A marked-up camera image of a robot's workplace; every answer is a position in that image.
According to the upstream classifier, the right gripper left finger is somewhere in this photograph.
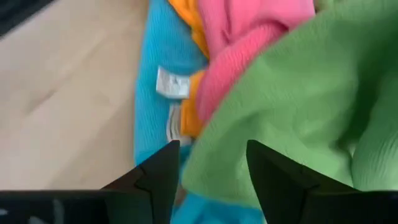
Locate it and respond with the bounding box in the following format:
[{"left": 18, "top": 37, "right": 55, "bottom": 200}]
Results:
[{"left": 104, "top": 139, "right": 181, "bottom": 224}]

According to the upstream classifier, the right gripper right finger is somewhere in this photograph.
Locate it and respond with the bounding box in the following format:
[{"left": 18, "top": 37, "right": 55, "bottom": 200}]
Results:
[{"left": 247, "top": 139, "right": 358, "bottom": 224}]

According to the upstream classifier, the green microfiber towel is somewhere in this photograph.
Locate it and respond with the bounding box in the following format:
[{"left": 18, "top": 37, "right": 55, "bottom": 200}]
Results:
[{"left": 182, "top": 0, "right": 398, "bottom": 209}]

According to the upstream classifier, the orange microfiber towel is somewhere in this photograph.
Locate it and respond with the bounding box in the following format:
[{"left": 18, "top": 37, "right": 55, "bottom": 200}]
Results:
[{"left": 169, "top": 0, "right": 211, "bottom": 139}]

